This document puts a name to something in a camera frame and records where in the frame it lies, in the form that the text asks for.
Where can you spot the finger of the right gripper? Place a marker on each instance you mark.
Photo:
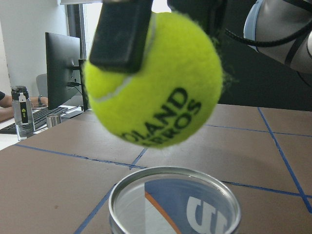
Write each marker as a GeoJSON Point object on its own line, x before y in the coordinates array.
{"type": "Point", "coordinates": [120, 35]}
{"type": "Point", "coordinates": [215, 16]}

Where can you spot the tennis ball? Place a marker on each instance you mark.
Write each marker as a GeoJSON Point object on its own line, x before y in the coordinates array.
{"type": "Point", "coordinates": [171, 96]}

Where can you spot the clear tennis ball can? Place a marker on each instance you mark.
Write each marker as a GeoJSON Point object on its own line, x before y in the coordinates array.
{"type": "Point", "coordinates": [173, 200]}

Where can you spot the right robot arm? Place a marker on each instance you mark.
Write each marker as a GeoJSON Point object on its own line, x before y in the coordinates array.
{"type": "Point", "coordinates": [280, 29]}

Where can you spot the small metal cup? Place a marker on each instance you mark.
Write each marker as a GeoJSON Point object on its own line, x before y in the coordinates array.
{"type": "Point", "coordinates": [53, 120]}

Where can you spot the clear water bottle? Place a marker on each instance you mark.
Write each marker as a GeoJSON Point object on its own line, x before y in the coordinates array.
{"type": "Point", "coordinates": [23, 114]}

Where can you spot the black computer monitor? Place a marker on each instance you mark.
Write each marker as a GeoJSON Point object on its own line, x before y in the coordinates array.
{"type": "Point", "coordinates": [63, 75]}

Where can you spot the black keyboard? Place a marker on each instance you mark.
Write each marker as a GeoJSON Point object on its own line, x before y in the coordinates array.
{"type": "Point", "coordinates": [39, 119]}

